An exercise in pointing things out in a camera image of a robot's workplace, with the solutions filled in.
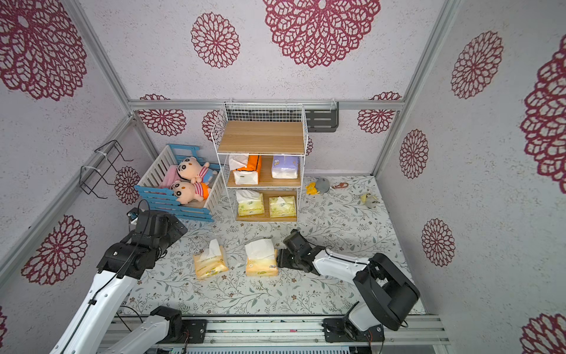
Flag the red scissors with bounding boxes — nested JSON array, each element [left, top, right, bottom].
[[332, 181, 349, 190]]

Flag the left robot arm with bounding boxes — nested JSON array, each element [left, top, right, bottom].
[[52, 208, 206, 353]]

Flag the green tissue pack right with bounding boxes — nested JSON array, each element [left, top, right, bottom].
[[269, 196, 297, 218]]

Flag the green tissue pack left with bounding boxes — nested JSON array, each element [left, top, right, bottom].
[[236, 190, 265, 217]]

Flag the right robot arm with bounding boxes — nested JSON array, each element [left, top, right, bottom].
[[277, 230, 420, 344]]

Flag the plush doll orange shorts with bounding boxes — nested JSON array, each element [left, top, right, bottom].
[[170, 181, 211, 205]]

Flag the black wire wall rack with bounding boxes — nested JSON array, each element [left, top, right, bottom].
[[78, 140, 133, 200]]

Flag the purple tissue pack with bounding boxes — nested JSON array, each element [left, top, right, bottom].
[[271, 155, 300, 179]]

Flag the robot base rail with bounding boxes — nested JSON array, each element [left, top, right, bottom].
[[103, 313, 452, 354]]

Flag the green tissue pack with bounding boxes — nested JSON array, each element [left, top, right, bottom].
[[269, 196, 297, 218], [236, 190, 265, 217]]

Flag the yellow tissue pack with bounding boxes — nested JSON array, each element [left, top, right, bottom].
[[193, 239, 229, 280], [245, 239, 279, 277]]

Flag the grey yellow plush toy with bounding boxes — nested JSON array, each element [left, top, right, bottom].
[[306, 178, 331, 196]]

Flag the small yellow grey plush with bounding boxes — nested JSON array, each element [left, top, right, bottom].
[[361, 193, 380, 209]]

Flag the plush doll blue shorts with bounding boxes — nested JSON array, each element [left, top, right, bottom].
[[177, 156, 218, 185]]

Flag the blue white toy crib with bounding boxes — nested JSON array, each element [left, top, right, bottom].
[[135, 144, 222, 222]]

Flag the white wire wooden shelf rack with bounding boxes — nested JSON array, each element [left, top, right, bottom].
[[211, 102, 308, 223]]

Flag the orange tissue pack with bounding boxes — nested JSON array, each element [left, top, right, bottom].
[[228, 154, 262, 185]]

